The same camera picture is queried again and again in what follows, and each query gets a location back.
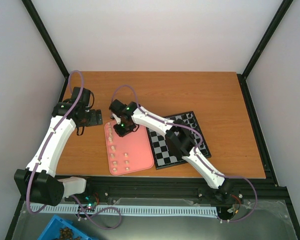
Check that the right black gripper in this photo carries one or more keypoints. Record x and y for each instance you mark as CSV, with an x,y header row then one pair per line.
x,y
122,134

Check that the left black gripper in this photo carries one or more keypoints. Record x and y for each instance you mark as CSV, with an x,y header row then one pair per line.
x,y
93,118

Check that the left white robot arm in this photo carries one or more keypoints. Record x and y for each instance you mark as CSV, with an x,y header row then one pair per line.
x,y
37,182

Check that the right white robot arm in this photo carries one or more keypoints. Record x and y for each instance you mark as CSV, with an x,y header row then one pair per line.
x,y
182,141

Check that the left controller board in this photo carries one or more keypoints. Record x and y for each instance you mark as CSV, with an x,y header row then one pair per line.
x,y
92,201

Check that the controller board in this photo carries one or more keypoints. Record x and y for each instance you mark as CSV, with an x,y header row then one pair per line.
x,y
92,201
234,209

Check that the right controller board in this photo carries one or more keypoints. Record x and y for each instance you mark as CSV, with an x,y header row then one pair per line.
x,y
234,209

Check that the pink plastic tray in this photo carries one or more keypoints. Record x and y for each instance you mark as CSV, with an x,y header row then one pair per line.
x,y
135,144

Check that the black white chessboard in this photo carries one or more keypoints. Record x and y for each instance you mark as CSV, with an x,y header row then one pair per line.
x,y
162,156

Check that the blue plastic bin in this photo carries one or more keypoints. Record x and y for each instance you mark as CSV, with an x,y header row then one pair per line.
x,y
59,228

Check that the light blue cable duct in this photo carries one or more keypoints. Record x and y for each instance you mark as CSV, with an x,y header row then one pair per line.
x,y
136,210

